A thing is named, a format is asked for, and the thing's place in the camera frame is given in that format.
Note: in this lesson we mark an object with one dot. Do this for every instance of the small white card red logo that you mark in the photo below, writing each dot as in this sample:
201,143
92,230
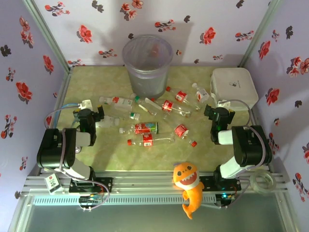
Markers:
53,182

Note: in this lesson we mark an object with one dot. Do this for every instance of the orange shark plush toy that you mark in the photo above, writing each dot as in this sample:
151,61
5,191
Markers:
187,178

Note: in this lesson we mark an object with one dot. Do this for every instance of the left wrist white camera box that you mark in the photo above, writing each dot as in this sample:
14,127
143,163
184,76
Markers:
85,104

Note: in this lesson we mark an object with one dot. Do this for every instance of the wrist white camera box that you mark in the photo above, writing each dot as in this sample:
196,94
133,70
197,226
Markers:
85,104
224,103

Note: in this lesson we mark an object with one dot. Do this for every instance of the small bottle white cap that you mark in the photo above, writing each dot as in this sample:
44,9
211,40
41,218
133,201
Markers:
202,95

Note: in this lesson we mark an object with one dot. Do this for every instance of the silver round knob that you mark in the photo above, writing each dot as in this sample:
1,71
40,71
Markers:
77,150

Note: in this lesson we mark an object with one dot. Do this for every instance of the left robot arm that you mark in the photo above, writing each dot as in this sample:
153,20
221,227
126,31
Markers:
55,149

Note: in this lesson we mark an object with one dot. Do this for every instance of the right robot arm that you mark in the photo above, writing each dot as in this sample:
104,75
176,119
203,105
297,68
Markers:
248,145

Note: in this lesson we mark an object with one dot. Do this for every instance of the white lidded plastic box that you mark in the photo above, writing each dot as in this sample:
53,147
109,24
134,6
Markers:
234,84

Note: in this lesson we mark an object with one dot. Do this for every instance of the translucent plastic bin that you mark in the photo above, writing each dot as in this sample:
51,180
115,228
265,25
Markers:
147,79

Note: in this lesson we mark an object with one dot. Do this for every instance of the aluminium corner post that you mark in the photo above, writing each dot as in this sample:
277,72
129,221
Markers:
259,33
47,33

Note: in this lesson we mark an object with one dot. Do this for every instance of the clear bottle red white label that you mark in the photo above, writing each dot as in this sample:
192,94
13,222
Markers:
117,101

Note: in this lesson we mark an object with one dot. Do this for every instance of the clear bottle large colourful label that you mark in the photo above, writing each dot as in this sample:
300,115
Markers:
144,128

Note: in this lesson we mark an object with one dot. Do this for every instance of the clear tape roll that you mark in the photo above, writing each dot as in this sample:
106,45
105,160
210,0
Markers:
263,191

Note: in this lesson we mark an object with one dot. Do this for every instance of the aluminium side rail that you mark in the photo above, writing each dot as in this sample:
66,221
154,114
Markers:
254,120
63,89

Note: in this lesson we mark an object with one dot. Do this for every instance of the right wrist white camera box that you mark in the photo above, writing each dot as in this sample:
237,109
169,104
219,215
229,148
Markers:
224,103

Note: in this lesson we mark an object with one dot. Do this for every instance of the clear bottle red cap label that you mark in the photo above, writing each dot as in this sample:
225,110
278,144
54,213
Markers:
181,130
181,96
147,140
167,105

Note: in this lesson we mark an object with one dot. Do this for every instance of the aluminium frame rails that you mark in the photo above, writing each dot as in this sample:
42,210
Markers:
144,181

